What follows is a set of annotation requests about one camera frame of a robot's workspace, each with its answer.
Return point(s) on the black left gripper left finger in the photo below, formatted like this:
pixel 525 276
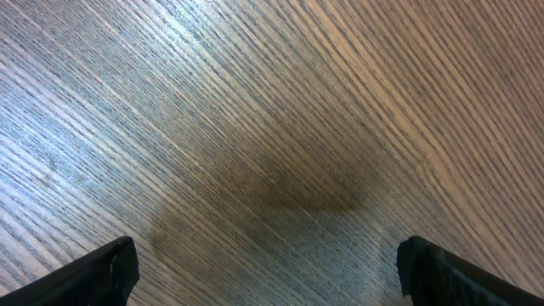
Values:
pixel 105 276

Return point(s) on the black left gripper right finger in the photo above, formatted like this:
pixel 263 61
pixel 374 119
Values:
pixel 432 276

